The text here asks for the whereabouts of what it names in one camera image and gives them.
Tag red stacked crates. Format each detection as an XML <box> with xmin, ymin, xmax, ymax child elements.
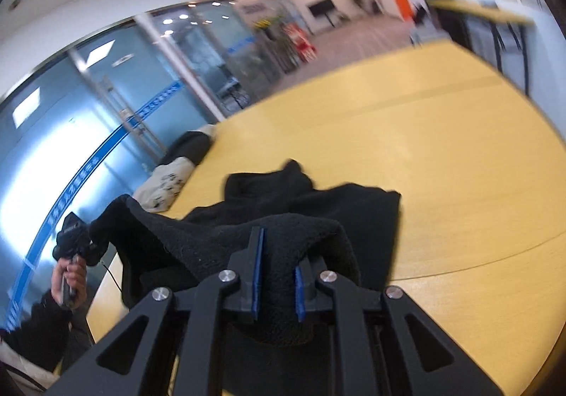
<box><xmin>283</xmin><ymin>23</ymin><xmax>318</xmax><ymax>63</ymax></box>

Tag black cable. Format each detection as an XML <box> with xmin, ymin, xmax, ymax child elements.
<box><xmin>99</xmin><ymin>260</ymin><xmax>123</xmax><ymax>293</ymax></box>

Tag person's left hand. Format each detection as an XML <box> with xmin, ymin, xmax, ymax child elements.
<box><xmin>51</xmin><ymin>256</ymin><xmax>87</xmax><ymax>310</ymax></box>

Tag person's left forearm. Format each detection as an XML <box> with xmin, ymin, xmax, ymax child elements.
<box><xmin>1</xmin><ymin>292</ymin><xmax>72</xmax><ymax>372</ymax></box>

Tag yellow side table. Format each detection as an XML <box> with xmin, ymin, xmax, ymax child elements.
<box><xmin>427</xmin><ymin>0</ymin><xmax>535</xmax><ymax>98</ymax></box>

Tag black wall television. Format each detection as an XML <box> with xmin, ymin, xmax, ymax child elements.
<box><xmin>308</xmin><ymin>0</ymin><xmax>336</xmax><ymax>27</ymax></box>

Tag beige and black folded garment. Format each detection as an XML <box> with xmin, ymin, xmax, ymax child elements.
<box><xmin>133</xmin><ymin>124</ymin><xmax>216</xmax><ymax>213</ymax></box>

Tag yellow flower arrangement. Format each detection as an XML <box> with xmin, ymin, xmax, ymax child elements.
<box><xmin>253</xmin><ymin>15</ymin><xmax>283</xmax><ymax>30</ymax></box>

